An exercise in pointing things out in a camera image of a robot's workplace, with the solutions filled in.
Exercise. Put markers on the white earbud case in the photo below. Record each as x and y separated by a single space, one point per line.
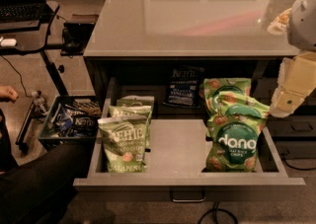
8 42

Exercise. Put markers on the grey bin of snacks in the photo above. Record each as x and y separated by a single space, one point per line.
57 127

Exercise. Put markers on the open grey top drawer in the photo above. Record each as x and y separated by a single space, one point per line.
176 161

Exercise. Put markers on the plastic water bottle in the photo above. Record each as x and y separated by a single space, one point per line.
40 102

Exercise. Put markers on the middle green Kettle bag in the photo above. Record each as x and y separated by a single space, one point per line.
131 111

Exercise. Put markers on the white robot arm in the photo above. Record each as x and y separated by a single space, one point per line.
299 24

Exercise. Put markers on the black bag on floor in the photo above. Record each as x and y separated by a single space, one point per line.
76 33

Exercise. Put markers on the metal drawer handle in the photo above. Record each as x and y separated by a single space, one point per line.
187 196

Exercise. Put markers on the rear green Kettle bag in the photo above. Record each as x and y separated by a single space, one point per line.
136 102

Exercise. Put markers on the green dang chips bag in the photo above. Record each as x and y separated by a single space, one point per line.
232 103
209 89
234 143

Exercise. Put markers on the rear green Dang chips bag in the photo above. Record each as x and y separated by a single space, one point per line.
209 89

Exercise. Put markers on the person's dark trousered leg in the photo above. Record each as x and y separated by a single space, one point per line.
38 192

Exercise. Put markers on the front green Dang chips bag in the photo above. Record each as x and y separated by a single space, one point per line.
234 143

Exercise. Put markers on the black side desk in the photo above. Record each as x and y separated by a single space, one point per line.
30 42

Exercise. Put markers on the front green Kettle jalapeno bag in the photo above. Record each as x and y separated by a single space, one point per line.
124 143

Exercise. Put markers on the person's right hand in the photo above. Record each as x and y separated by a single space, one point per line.
8 94

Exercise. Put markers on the blue Kettle chip bag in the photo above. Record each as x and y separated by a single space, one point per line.
183 86

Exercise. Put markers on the dark Kettle bag in bin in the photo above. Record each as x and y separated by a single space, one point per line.
84 125

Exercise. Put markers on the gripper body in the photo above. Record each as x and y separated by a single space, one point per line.
303 24

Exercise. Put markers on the middle green Dang chips bag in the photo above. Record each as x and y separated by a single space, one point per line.
232 103

